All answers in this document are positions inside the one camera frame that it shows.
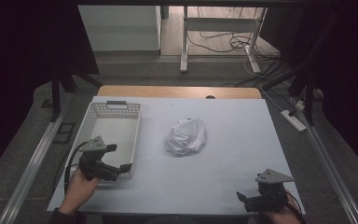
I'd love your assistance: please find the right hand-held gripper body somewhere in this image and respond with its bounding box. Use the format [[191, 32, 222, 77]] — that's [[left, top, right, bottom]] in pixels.
[[243, 168, 296, 214]]

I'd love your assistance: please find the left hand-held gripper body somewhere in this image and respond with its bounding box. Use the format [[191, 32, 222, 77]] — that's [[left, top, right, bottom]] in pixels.
[[77, 135, 122, 183]]

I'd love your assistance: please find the white plastic basket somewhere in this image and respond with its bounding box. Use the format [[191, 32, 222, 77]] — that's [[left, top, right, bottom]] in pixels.
[[64, 100, 143, 182]]

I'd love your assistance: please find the white cloth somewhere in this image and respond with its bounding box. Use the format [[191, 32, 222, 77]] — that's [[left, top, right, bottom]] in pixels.
[[164, 117, 208, 158]]

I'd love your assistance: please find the person's right hand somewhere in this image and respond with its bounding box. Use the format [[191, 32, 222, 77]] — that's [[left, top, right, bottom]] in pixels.
[[257, 194, 306, 224]]

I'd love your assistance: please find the person's left hand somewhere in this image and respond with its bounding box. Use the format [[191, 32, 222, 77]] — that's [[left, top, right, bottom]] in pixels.
[[59, 167, 102, 209]]

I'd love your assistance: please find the white table cover sheet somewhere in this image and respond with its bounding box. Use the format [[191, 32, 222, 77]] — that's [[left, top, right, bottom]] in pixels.
[[47, 95, 306, 217]]

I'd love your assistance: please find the black floor plate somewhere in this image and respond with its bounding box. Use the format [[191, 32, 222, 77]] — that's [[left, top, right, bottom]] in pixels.
[[52, 121, 76, 145]]

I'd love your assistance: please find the white power strip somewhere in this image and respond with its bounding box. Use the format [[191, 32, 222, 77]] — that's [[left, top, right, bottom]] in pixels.
[[280, 108, 308, 133]]

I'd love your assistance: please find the black stand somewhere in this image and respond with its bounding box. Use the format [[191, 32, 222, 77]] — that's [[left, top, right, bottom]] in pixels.
[[49, 63, 104, 123], [260, 12, 344, 127]]

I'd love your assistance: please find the wooden table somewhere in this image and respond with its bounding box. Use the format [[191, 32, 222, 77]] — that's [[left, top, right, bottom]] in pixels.
[[96, 85, 263, 100]]

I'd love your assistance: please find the white cabinet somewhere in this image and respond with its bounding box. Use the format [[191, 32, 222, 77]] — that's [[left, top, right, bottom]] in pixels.
[[77, 4, 163, 52]]

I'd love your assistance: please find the black curtain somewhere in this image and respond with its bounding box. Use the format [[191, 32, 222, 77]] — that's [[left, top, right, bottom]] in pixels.
[[0, 0, 101, 183], [260, 5, 358, 174]]

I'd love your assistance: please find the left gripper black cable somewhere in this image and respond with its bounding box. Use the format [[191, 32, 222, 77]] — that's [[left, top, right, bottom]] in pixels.
[[62, 140, 90, 194]]

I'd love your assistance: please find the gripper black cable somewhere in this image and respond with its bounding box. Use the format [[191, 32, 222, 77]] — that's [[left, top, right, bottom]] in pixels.
[[285, 189, 306, 224], [62, 140, 90, 194]]

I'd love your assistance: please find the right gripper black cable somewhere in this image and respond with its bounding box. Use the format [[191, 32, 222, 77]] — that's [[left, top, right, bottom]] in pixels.
[[285, 189, 306, 224]]

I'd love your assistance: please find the aluminium rail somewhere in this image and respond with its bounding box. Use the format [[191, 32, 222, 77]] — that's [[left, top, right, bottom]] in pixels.
[[288, 96, 358, 224], [0, 92, 76, 224]]

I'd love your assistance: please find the white floor cable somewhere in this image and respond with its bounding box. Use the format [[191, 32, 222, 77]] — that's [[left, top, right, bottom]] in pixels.
[[243, 46, 294, 113]]

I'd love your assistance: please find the black floor cable tangle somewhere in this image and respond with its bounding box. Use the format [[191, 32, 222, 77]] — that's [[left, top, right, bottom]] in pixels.
[[186, 7, 282, 62]]

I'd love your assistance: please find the white metal desk frame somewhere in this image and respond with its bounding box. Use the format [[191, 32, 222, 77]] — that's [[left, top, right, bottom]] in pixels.
[[179, 6, 269, 75]]

